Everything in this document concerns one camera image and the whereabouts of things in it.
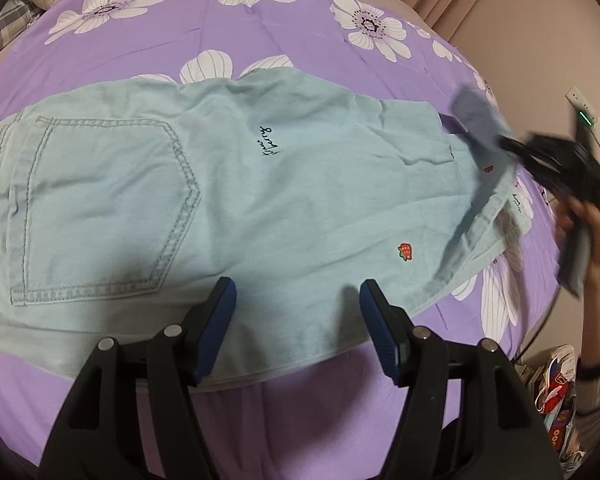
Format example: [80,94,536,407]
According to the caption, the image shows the light green strawberry pants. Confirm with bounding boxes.
[0,67,531,388]

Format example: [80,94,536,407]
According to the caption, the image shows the person right hand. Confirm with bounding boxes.
[554,194,600,361]

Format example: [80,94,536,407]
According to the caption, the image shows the white power strip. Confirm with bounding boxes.
[565,86,600,152]

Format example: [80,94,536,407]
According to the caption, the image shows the purple floral bedsheet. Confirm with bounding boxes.
[0,0,557,479]

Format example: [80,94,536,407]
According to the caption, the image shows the plaid pillow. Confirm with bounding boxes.
[0,0,42,52]

